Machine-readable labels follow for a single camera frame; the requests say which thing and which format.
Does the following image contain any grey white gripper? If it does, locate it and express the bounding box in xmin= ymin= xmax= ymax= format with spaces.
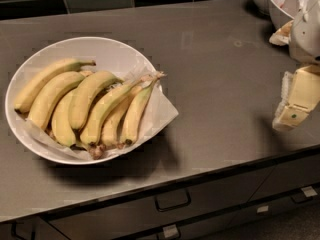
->
xmin=269 ymin=0 xmax=320 ymax=131

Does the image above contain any white bowl near corner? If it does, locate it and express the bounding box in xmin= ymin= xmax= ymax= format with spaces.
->
xmin=268 ymin=0 xmax=308 ymax=29

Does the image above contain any large white bowl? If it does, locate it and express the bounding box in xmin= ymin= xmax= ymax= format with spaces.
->
xmin=5 ymin=37 xmax=176 ymax=165

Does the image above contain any grey drawer front right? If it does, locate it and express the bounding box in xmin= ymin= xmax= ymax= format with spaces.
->
xmin=251 ymin=154 xmax=320 ymax=201

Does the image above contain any grey drawer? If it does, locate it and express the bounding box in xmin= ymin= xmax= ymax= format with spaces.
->
xmin=52 ymin=168 xmax=271 ymax=240
xmin=251 ymin=154 xmax=320 ymax=201
xmin=114 ymin=183 xmax=320 ymax=240
xmin=0 ymin=217 xmax=70 ymax=240

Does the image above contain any white paper liner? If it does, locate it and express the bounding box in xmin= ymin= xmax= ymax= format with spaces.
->
xmin=23 ymin=66 xmax=178 ymax=165

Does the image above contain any grey lower drawer front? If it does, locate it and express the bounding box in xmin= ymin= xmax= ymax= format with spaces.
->
xmin=114 ymin=183 xmax=320 ymax=240

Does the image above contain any grey drawer front middle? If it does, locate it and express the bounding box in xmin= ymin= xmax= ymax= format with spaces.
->
xmin=52 ymin=168 xmax=271 ymax=240

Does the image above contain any grey drawer front left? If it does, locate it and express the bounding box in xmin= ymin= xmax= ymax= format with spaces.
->
xmin=0 ymin=217 xmax=70 ymax=240

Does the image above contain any black drawer handle right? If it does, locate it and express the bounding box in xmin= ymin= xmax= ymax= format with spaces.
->
xmin=291 ymin=191 xmax=314 ymax=204

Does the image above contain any black drawer handle middle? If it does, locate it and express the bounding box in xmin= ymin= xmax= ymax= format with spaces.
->
xmin=154 ymin=189 xmax=191 ymax=212

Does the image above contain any black drawer handle left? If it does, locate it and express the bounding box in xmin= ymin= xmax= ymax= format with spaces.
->
xmin=11 ymin=222 xmax=36 ymax=240

